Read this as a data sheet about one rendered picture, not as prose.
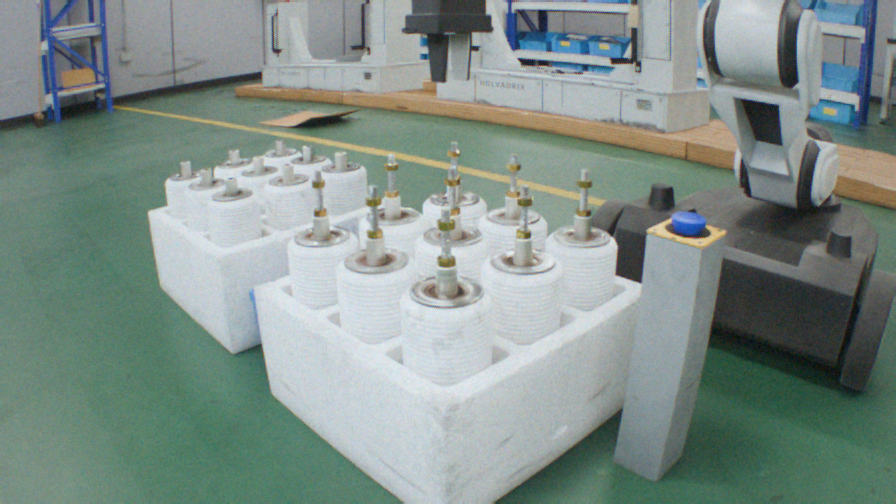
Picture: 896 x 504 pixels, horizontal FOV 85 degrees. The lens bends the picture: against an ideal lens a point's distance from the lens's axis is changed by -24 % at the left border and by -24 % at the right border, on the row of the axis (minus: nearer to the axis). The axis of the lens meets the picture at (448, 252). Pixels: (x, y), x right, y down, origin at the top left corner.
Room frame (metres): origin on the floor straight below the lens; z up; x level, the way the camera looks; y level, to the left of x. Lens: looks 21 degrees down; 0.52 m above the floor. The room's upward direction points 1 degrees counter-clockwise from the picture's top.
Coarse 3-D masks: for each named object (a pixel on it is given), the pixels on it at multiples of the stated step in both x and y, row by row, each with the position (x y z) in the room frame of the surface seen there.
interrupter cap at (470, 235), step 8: (424, 232) 0.77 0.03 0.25; (432, 232) 0.77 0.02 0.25; (440, 232) 0.77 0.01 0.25; (464, 232) 0.77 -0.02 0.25; (472, 232) 0.77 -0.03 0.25; (480, 232) 0.76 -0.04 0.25; (424, 240) 0.75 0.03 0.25; (432, 240) 0.74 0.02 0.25; (440, 240) 0.74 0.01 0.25; (456, 240) 0.75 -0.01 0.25; (464, 240) 0.74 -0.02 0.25; (472, 240) 0.74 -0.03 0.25; (480, 240) 0.74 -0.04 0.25
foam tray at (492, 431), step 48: (288, 288) 0.78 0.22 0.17; (624, 288) 0.75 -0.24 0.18; (288, 336) 0.70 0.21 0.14; (336, 336) 0.63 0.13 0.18; (576, 336) 0.62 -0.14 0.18; (624, 336) 0.70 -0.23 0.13; (288, 384) 0.72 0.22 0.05; (336, 384) 0.62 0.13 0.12; (384, 384) 0.55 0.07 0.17; (432, 384) 0.53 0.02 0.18; (480, 384) 0.53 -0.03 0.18; (528, 384) 0.57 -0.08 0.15; (576, 384) 0.63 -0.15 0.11; (624, 384) 0.72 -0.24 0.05; (336, 432) 0.63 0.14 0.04; (384, 432) 0.55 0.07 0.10; (432, 432) 0.50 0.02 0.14; (480, 432) 0.52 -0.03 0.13; (528, 432) 0.57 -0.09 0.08; (576, 432) 0.64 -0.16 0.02; (384, 480) 0.56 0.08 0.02; (432, 480) 0.50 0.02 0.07; (480, 480) 0.52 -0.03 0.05
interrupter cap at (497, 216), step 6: (492, 210) 0.86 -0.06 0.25; (498, 210) 0.86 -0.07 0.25; (504, 210) 0.86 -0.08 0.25; (486, 216) 0.83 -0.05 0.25; (492, 216) 0.84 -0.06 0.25; (498, 216) 0.84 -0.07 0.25; (504, 216) 0.84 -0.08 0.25; (534, 216) 0.83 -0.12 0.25; (492, 222) 0.82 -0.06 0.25; (498, 222) 0.81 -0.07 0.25; (504, 222) 0.80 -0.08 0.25; (510, 222) 0.81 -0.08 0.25; (516, 222) 0.81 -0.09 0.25; (528, 222) 0.80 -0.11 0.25; (534, 222) 0.81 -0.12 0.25
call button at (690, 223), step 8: (672, 216) 0.60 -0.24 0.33; (680, 216) 0.60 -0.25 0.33; (688, 216) 0.60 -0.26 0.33; (696, 216) 0.60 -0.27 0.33; (680, 224) 0.58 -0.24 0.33; (688, 224) 0.58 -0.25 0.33; (696, 224) 0.58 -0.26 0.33; (704, 224) 0.58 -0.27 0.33; (680, 232) 0.59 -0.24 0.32; (688, 232) 0.58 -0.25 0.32; (696, 232) 0.58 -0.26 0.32
